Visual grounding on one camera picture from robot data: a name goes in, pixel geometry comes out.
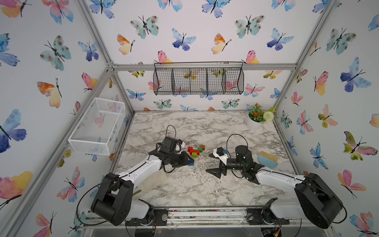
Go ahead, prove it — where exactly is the long red lego brick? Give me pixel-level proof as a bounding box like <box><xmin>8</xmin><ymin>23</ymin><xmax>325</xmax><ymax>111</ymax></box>
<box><xmin>189</xmin><ymin>149</ymin><xmax>201</xmax><ymax>155</ymax></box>

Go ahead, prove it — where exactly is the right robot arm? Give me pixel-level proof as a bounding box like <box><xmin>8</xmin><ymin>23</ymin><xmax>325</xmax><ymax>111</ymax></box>
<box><xmin>207</xmin><ymin>145</ymin><xmax>345</xmax><ymax>229</ymax></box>

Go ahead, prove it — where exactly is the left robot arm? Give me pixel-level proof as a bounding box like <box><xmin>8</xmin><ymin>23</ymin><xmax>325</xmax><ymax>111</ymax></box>
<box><xmin>90</xmin><ymin>137</ymin><xmax>194</xmax><ymax>226</ymax></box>

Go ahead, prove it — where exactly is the tan and teal sponge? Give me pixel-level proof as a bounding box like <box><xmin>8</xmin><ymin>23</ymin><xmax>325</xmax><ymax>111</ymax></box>
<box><xmin>258</xmin><ymin>151</ymin><xmax>278</xmax><ymax>169</ymax></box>

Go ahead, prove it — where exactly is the potted flower plant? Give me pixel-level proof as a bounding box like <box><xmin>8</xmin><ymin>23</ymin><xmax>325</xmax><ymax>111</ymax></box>
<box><xmin>247</xmin><ymin>103</ymin><xmax>277</xmax><ymax>131</ymax></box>

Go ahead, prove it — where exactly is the white mesh basket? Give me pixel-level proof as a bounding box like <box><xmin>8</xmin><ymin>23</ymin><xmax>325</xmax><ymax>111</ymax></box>
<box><xmin>68</xmin><ymin>97</ymin><xmax>126</xmax><ymax>155</ymax></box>

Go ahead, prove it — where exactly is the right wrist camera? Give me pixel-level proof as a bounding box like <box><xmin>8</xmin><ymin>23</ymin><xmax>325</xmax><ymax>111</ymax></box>
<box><xmin>209</xmin><ymin>147</ymin><xmax>230</xmax><ymax>165</ymax></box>

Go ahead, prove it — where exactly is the aluminium front rail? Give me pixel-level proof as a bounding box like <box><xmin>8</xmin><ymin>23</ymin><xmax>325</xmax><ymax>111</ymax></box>
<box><xmin>84</xmin><ymin>206</ymin><xmax>315</xmax><ymax>229</ymax></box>

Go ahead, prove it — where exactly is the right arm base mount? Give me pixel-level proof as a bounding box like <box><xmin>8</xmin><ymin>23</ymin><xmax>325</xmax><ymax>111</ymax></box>
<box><xmin>246</xmin><ymin>197</ymin><xmax>290</xmax><ymax>225</ymax></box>

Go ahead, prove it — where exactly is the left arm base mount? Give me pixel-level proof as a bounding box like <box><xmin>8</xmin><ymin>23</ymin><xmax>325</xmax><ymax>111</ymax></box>
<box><xmin>125</xmin><ymin>199</ymin><xmax>168</xmax><ymax>227</ymax></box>

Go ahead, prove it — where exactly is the black wire basket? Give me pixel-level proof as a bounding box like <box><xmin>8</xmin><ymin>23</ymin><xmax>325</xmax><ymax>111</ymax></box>
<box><xmin>151</xmin><ymin>62</ymin><xmax>245</xmax><ymax>96</ymax></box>

